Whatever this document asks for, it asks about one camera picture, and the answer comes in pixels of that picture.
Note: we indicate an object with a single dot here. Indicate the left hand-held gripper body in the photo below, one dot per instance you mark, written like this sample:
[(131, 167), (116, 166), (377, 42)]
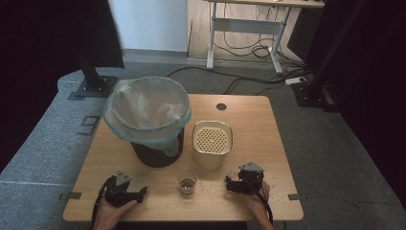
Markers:
[(116, 193)]

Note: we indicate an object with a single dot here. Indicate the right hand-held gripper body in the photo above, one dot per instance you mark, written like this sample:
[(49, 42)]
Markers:
[(252, 179)]

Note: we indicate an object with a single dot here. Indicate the small clear glass cup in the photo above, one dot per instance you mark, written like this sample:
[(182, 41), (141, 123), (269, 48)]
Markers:
[(187, 182)]

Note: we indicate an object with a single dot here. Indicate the person's left hand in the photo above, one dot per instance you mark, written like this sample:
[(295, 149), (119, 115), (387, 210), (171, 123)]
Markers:
[(110, 214)]

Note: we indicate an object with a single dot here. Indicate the person's right hand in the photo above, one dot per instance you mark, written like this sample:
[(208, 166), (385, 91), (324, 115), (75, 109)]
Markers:
[(258, 202)]

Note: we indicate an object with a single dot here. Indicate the cream cylindrical speaker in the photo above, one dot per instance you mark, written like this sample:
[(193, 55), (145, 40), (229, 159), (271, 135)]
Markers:
[(210, 150)]

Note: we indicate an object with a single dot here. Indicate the black trash bin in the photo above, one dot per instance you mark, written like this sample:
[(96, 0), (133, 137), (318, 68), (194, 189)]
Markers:
[(158, 158)]

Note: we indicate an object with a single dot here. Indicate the black round table grommet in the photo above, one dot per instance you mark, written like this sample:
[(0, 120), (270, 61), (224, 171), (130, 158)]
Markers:
[(221, 106)]

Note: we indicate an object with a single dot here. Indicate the black bin with plastic liner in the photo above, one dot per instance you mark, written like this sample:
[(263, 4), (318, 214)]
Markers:
[(143, 105)]

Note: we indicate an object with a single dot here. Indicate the white power strip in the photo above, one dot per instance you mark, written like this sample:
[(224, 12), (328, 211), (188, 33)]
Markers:
[(295, 80)]

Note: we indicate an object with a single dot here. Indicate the black curtain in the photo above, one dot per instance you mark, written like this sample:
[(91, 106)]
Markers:
[(373, 80), (41, 48)]

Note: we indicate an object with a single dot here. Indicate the black stand with base plate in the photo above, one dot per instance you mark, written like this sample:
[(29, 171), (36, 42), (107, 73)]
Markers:
[(95, 84), (314, 92)]

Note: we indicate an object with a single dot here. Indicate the white desk frame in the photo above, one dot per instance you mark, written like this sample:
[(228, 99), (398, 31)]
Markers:
[(247, 26)]

